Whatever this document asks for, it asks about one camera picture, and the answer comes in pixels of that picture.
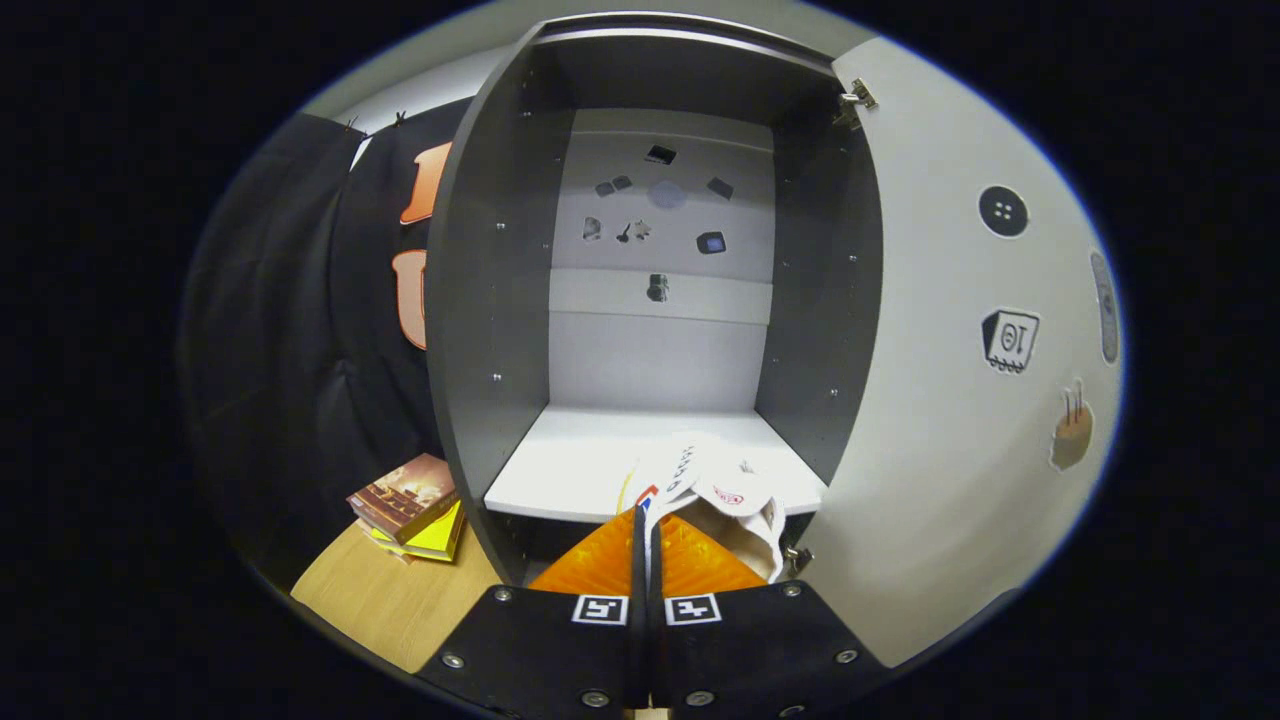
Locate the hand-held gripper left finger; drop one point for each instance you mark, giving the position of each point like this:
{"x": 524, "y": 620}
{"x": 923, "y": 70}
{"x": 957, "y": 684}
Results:
{"x": 637, "y": 580}

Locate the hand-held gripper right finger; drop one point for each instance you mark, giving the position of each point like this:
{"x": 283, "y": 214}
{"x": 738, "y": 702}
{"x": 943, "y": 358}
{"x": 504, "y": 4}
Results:
{"x": 760, "y": 650}

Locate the white shoe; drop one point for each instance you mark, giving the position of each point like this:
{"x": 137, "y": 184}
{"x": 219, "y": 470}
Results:
{"x": 745, "y": 520}

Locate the grey shoe cabinet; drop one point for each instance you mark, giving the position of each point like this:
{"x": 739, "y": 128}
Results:
{"x": 490, "y": 300}

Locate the yellow book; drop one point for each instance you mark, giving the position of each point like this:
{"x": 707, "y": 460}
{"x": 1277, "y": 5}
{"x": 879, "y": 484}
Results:
{"x": 440, "y": 538}

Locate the brown book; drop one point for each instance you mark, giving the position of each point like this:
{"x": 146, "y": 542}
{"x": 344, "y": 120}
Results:
{"x": 405, "y": 495}

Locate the black backdrop cloth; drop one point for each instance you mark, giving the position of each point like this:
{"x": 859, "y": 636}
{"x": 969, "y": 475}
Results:
{"x": 280, "y": 350}

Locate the row of black cloth clips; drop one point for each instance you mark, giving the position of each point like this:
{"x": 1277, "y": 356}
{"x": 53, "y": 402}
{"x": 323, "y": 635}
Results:
{"x": 400, "y": 118}

